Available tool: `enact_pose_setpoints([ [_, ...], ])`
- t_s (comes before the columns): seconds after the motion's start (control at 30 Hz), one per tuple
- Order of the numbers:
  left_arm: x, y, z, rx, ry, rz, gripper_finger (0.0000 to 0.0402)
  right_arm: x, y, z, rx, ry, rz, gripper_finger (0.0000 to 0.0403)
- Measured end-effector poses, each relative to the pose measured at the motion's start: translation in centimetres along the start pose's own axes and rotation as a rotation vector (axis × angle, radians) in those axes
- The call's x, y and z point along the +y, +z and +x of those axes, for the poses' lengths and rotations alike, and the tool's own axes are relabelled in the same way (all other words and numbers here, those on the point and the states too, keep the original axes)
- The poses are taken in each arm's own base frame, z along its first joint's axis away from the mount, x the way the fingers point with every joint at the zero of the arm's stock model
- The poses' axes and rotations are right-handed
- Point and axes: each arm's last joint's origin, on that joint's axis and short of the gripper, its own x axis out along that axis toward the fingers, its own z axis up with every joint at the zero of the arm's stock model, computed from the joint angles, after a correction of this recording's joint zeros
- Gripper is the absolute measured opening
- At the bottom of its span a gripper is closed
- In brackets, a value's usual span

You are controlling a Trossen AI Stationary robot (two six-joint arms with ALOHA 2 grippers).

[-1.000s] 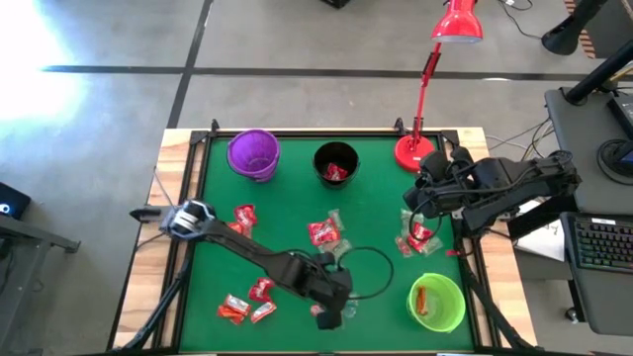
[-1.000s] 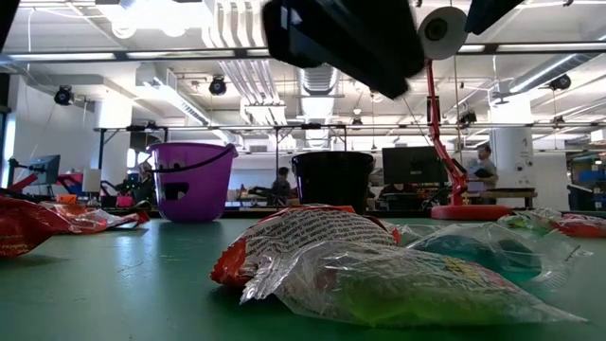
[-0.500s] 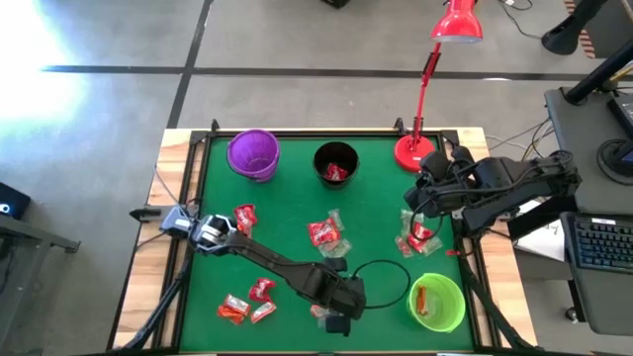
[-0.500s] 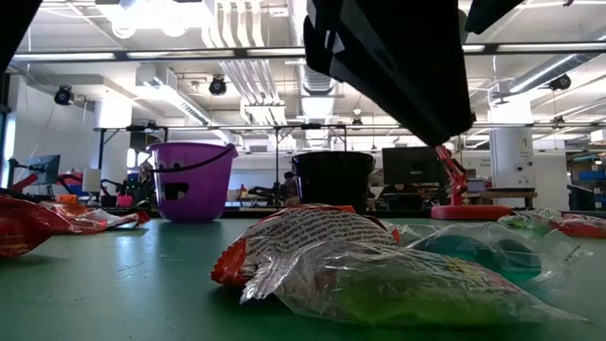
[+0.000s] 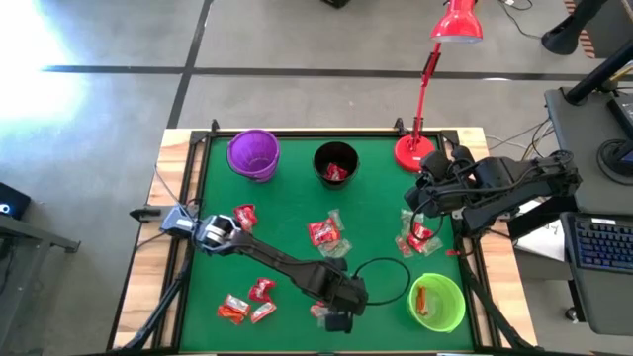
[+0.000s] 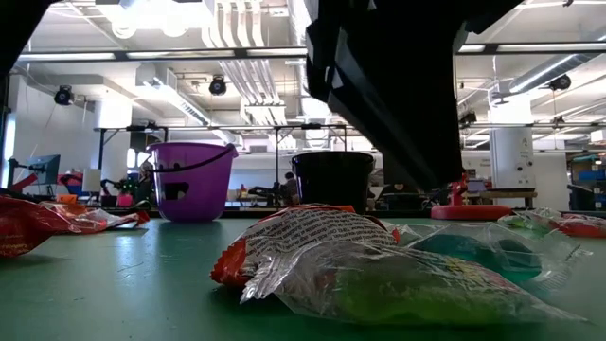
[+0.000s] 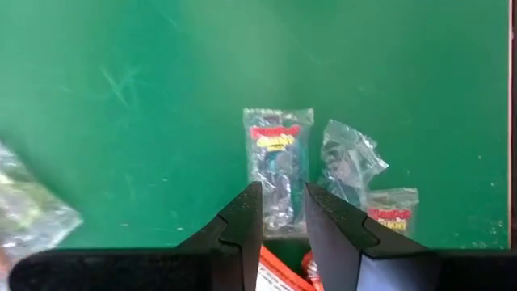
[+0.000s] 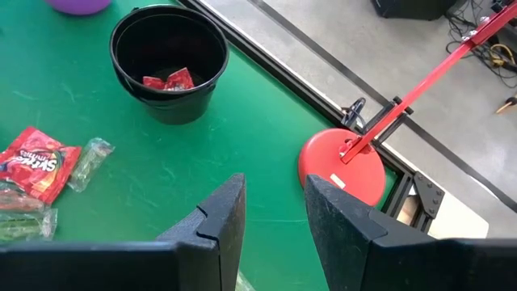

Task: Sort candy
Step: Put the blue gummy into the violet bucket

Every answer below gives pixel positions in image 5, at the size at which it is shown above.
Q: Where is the black floor cable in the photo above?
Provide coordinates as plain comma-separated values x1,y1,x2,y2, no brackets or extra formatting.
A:
497,0,544,41

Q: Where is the red desk lamp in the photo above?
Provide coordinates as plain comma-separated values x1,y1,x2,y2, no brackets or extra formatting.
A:
394,0,485,174

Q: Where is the black bucket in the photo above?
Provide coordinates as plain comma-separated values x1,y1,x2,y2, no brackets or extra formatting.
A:
312,140,361,191

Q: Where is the green table mat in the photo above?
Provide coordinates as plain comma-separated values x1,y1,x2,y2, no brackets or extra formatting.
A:
178,133,476,353

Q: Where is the grey side desk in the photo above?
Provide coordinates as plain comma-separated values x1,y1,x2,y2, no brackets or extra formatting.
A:
0,212,82,356

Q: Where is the black chair base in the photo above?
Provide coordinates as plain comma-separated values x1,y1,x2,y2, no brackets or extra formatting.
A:
540,0,612,56

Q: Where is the clear red candy bag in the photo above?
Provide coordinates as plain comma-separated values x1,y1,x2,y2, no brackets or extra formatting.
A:
317,238,342,258
394,235,414,259

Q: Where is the red orange candy pack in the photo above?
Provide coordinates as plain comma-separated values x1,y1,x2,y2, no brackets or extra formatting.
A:
249,301,278,324

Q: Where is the black device blue light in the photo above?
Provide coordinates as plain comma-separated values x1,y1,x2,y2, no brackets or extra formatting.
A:
0,181,32,221

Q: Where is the floor cable bundle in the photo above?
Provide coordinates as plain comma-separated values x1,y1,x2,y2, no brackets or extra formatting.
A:
484,118,558,172

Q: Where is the black round monitor base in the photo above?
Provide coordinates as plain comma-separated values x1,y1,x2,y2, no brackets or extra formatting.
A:
596,137,633,187

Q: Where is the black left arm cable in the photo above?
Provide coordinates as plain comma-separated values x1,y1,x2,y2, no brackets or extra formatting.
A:
352,256,412,307

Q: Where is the purple face bucket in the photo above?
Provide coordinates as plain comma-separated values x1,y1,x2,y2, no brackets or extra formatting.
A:
226,129,282,184

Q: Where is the green bucket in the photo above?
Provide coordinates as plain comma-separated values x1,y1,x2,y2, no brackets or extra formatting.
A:
406,272,467,334

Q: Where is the black aluminium table frame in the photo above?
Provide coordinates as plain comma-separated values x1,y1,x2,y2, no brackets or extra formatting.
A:
106,118,545,356

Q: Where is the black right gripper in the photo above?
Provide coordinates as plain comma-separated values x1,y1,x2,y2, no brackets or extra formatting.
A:
404,149,476,219

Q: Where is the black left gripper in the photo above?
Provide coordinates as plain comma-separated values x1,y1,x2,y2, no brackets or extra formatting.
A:
323,255,370,335

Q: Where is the black pole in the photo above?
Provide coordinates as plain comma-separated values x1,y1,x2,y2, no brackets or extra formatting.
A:
565,38,633,106

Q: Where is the white paper sheet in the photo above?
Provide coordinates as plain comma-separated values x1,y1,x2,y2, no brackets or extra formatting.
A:
513,197,568,263

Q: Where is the black desk support beam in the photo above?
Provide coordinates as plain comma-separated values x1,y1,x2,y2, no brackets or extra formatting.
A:
506,187,568,241

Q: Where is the black side bracket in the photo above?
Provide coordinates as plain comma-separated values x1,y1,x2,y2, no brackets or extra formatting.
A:
129,206,163,223

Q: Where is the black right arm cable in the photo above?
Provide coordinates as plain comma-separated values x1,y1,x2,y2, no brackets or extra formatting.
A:
408,196,445,243

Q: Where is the black desk device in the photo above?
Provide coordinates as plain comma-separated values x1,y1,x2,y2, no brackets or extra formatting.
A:
606,93,633,139

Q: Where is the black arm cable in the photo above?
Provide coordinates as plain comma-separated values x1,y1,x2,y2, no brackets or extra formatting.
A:
408,196,445,243
352,256,412,307

